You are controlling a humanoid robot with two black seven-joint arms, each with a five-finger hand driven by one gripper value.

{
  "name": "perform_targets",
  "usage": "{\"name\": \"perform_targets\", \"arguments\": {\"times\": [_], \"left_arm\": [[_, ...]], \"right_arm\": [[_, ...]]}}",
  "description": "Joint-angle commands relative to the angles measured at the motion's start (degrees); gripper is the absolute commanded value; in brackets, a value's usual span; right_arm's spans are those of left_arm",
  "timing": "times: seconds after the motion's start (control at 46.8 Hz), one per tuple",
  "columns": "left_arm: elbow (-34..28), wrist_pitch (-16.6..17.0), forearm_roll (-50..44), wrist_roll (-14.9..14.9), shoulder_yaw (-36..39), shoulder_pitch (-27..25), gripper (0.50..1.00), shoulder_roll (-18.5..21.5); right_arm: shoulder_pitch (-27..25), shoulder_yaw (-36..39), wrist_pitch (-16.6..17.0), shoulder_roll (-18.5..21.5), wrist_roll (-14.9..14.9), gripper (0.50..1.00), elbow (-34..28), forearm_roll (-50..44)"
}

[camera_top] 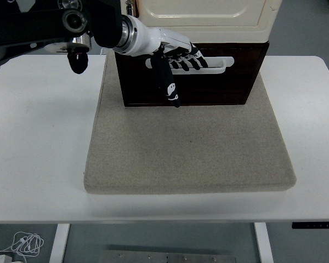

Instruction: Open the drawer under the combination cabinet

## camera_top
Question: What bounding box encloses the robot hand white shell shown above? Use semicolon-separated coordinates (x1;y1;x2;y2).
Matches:
112;15;209;109

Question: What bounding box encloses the white drawer handle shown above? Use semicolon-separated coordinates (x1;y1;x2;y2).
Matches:
145;56;235;76

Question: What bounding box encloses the dark wooden drawer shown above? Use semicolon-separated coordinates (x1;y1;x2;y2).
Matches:
120;48;264;105

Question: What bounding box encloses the cream cabinet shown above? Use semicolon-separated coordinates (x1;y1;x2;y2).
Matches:
120;0;282;44

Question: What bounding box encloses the dark wooden drawer case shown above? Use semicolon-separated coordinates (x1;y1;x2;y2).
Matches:
114;41;270;107

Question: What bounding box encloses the beige fabric mat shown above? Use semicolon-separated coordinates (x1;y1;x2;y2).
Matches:
83;49;297;195

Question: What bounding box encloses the white table leg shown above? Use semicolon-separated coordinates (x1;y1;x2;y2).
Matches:
253;222;275;263
48;224;71;263

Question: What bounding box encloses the black table control panel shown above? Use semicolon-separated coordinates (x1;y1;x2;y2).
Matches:
291;221;329;230

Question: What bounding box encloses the white cable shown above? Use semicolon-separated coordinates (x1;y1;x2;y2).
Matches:
0;231;44;263

